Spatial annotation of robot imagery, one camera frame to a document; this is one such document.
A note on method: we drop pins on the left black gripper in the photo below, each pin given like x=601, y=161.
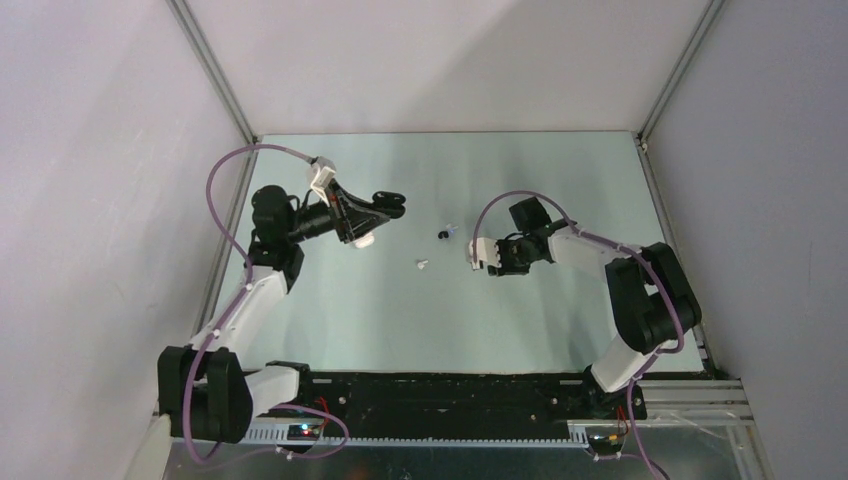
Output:
x=352, y=219

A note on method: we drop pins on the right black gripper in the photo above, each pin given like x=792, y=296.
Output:
x=506, y=267

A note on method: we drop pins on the black earbud charging case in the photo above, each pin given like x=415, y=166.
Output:
x=397, y=200

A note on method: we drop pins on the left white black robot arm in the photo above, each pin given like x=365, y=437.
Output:
x=203, y=389

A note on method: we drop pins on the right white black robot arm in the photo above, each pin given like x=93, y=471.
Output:
x=652, y=302

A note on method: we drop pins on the white earbud charging case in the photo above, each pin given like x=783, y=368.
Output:
x=364, y=241

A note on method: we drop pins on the right controller circuit board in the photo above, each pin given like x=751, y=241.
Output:
x=606, y=446

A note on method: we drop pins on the controller circuit board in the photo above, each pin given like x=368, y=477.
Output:
x=606, y=446
x=302, y=433

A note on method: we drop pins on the left controller circuit board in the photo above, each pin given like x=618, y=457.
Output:
x=302, y=433

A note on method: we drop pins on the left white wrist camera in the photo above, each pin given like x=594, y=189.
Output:
x=320, y=175

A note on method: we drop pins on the grey slotted cable duct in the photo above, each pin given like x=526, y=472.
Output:
x=271, y=434

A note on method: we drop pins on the aluminium frame rail front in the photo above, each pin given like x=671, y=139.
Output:
x=689, y=401

